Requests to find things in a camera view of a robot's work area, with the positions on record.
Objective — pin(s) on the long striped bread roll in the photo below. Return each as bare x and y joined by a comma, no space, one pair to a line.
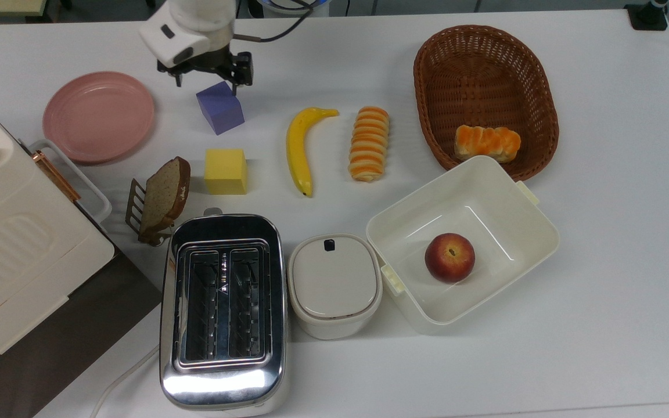
369,142

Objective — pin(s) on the purple cube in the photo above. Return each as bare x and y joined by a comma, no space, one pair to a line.
221,107

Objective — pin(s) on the red apple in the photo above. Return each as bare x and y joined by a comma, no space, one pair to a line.
449,258

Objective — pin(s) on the brown bread slice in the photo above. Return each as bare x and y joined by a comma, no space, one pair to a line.
163,194

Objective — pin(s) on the pink plate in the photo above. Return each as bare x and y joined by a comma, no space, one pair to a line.
99,119

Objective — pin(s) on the yellow cube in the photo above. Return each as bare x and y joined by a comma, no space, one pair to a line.
226,171

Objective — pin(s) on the short striped bread loaf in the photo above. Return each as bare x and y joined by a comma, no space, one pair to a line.
487,143

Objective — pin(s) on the pale yellow desk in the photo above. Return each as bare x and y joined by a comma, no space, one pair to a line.
0,6

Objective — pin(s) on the yellow banana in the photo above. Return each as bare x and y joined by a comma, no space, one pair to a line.
297,151

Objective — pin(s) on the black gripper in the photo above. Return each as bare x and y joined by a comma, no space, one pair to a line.
207,61

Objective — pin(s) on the chrome two-slot toaster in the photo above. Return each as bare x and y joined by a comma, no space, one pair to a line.
224,383

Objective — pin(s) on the small white lidded container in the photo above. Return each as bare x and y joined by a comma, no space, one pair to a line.
334,284

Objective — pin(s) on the brown wicker basket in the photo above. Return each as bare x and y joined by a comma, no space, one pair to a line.
474,75

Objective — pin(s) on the metal toast rack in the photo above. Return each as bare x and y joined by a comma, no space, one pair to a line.
132,203

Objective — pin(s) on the black camera stand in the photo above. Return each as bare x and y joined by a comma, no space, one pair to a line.
647,16

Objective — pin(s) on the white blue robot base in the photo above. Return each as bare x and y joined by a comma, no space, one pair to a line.
294,7

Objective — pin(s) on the open white plastic container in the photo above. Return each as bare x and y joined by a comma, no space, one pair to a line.
503,209

